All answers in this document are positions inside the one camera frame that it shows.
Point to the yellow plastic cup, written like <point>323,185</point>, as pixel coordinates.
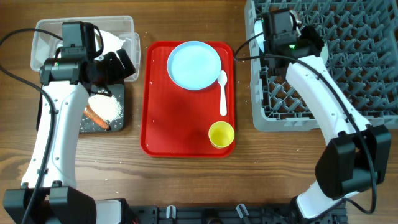
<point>221,134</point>

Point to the white plastic spoon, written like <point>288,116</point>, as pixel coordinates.
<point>222,81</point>

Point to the orange carrot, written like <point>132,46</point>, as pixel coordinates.
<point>89,113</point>

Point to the clear plastic bin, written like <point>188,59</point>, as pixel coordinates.
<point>44,46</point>

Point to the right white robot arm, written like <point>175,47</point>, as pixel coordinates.
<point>356,154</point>

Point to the grey dishwasher rack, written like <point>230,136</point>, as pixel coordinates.
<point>361,37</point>

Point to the light blue plate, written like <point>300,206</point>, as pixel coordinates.
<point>193,65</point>

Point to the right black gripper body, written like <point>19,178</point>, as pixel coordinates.
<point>314,42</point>

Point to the red plastic tray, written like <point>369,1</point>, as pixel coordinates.
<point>175,122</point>

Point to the white paper towel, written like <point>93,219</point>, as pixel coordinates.
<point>112,43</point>

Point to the black plastic bin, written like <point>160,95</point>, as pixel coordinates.
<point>87,126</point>

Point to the light blue small bowl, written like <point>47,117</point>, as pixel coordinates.
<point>258,30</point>

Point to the green bowl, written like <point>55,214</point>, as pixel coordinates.
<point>324,53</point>

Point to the black mounting rail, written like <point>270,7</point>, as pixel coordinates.
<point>273,213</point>

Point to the pile of white rice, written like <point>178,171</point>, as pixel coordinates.
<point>107,108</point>

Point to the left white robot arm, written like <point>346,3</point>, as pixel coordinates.
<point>48,191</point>

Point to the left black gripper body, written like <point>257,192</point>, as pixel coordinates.
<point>109,70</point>

